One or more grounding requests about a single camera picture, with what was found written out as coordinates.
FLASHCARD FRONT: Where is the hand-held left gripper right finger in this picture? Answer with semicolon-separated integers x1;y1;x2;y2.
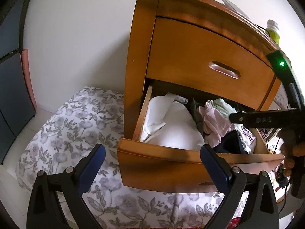
200;144;279;229

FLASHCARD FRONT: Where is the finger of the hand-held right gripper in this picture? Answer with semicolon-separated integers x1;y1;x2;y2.
229;109;298;130

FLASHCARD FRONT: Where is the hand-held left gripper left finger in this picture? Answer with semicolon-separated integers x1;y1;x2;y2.
27;144;106;229

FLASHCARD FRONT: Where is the navy blue underwear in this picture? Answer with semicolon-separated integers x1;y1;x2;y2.
213;130;246;154

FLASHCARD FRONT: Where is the grey underwear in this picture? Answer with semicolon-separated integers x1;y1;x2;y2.
191;98;206;134

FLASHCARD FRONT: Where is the white garment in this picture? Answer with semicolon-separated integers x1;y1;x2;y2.
139;93;206;152

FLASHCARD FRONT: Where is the wooden drawer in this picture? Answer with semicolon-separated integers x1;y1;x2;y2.
117;85;285;194
146;16;282;111

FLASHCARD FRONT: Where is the pale cream underwear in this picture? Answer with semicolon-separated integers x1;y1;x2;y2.
213;98;239;118

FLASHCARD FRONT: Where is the wooden closed drawer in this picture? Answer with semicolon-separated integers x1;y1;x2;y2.
146;16;282;111

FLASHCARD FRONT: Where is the person's right hand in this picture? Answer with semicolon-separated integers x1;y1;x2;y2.
278;129;305;177

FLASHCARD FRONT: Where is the white bottle with green label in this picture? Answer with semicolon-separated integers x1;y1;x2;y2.
265;19;280;45

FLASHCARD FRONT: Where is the grey floral bed sheet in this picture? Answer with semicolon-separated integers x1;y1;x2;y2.
15;86;241;229

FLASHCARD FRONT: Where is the red floral blanket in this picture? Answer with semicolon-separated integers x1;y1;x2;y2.
227;217;243;229

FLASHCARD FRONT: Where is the black tangled bundle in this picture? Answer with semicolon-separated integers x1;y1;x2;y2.
276;167;290;189

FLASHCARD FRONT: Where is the grey flat device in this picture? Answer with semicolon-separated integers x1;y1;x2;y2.
219;0;253;22

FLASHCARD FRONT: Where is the pink board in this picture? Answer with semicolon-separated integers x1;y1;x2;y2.
21;49;37;110

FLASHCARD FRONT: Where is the dark blue cabinet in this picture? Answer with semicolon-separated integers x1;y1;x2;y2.
0;0;37;165

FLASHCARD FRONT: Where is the wooden nightstand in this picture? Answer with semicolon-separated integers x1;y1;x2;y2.
123;0;286;139

